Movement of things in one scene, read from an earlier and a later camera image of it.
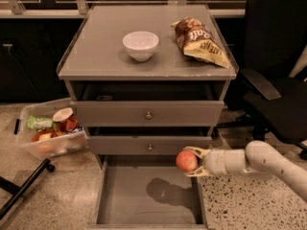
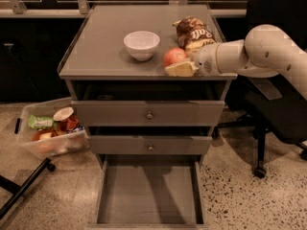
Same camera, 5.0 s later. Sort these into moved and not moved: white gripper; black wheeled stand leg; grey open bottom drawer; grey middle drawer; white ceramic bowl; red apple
Moved: red apple; white gripper
Not moved: black wheeled stand leg; grey middle drawer; white ceramic bowl; grey open bottom drawer
